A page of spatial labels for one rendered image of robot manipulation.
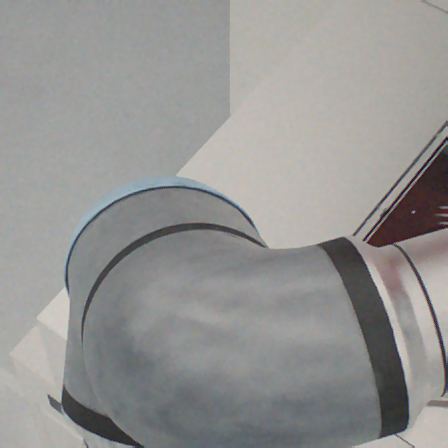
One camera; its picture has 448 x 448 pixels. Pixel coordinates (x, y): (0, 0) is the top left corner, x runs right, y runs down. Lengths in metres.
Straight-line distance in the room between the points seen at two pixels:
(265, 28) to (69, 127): 0.80
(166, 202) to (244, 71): 1.11
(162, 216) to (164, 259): 0.06
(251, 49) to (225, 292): 1.18
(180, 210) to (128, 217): 0.03
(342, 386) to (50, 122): 1.89
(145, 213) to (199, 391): 0.14
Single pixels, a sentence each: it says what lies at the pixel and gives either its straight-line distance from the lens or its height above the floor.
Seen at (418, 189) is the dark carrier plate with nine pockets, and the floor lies 0.90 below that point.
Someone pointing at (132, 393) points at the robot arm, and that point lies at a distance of 0.57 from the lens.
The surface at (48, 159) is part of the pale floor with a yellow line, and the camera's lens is 2.34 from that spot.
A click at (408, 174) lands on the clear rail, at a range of 1.19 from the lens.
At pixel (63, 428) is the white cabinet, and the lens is 1.26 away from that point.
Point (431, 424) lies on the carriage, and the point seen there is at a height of 0.88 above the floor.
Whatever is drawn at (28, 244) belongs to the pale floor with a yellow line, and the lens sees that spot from 2.23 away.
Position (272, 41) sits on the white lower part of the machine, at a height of 0.62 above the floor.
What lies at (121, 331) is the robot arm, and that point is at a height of 1.37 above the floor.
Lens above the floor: 1.87
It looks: 58 degrees down
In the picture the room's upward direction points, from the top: 5 degrees counter-clockwise
